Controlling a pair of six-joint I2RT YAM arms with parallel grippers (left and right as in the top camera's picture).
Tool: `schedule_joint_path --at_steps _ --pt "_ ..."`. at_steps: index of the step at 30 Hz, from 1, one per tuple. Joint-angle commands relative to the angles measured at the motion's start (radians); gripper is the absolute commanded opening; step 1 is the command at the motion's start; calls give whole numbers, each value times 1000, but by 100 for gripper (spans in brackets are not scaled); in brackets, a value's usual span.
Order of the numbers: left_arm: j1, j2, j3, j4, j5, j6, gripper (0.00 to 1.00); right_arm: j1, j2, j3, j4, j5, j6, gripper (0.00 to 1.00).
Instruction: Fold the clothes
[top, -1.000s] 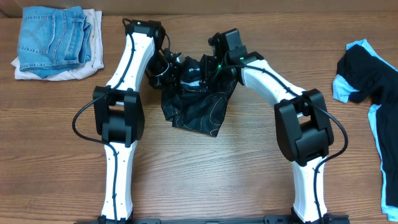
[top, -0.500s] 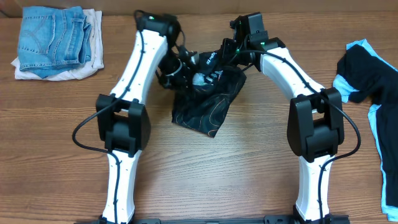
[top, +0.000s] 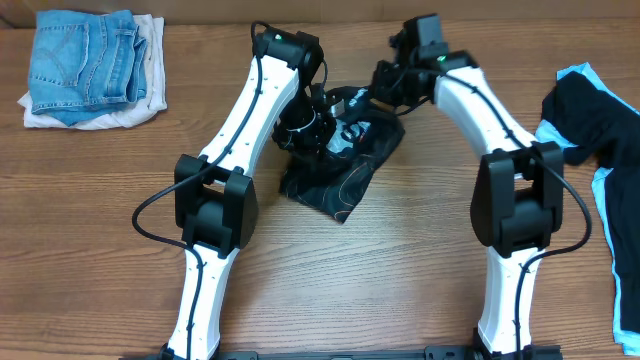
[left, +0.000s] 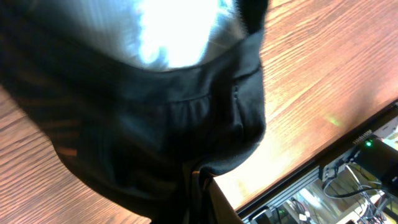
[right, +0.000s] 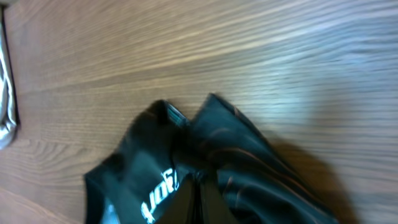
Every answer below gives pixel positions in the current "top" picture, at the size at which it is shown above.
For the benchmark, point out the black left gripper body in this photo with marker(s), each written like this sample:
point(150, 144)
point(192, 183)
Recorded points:
point(301, 128)

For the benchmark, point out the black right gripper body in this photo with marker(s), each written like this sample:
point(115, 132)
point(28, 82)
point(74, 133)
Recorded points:
point(395, 89)

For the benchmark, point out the black printed cycling jersey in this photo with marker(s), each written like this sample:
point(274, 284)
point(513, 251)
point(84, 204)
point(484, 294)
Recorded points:
point(365, 136)

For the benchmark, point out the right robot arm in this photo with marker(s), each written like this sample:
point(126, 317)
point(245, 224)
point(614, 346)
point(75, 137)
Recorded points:
point(516, 204)

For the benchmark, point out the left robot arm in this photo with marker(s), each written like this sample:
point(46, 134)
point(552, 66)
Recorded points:
point(216, 204)

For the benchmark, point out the black and light-blue garment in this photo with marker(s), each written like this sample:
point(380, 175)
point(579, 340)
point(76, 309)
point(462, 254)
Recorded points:
point(587, 120)

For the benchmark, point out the folded white cloth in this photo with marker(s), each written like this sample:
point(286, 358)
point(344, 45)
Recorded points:
point(152, 29)

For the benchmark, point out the folded blue jeans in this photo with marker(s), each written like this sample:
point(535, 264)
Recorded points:
point(85, 65)

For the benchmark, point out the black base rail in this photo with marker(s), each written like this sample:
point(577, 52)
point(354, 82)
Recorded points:
point(429, 353)

